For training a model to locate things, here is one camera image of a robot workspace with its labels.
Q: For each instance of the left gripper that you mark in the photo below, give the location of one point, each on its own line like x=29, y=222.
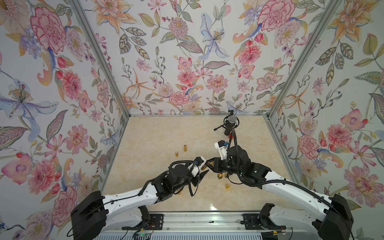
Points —
x=201, y=176

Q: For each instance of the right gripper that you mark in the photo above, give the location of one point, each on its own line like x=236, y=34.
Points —
x=217, y=167

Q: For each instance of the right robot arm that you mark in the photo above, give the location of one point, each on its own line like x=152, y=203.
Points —
x=328, y=217

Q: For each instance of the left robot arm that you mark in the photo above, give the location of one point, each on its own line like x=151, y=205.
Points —
x=98, y=213

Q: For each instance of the black microphone on tripod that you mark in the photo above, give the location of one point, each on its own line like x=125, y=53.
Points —
x=230, y=122

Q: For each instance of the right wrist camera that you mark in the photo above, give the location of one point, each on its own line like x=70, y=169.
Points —
x=222, y=147

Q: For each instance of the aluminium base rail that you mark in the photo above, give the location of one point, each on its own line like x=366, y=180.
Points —
x=205, y=226

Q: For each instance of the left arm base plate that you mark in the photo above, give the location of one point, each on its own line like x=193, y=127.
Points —
x=155, y=223

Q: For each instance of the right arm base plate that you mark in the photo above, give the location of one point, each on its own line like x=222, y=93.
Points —
x=255, y=222

